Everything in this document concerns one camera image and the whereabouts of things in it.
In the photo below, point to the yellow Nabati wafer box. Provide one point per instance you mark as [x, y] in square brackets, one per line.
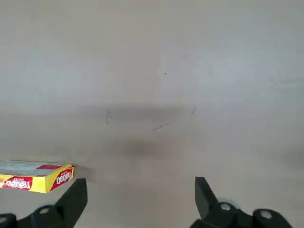
[42, 183]

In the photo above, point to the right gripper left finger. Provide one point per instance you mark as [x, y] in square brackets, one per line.
[69, 204]

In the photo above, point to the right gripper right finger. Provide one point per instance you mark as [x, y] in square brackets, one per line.
[209, 209]

